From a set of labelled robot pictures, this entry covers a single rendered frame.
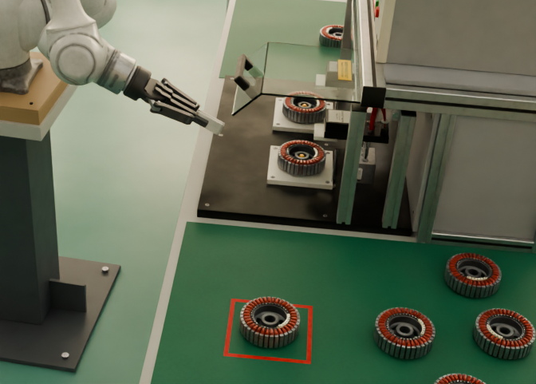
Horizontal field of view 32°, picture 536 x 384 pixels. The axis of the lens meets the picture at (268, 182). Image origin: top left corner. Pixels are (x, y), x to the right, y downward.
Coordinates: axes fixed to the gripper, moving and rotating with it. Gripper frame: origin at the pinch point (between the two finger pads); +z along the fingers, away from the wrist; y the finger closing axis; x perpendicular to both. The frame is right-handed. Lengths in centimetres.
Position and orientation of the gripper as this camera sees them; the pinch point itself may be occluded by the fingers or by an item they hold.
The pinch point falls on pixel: (208, 121)
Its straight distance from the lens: 217.9
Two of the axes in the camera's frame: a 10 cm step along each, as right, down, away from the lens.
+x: 5.1, -6.9, -5.1
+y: -0.7, 5.6, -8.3
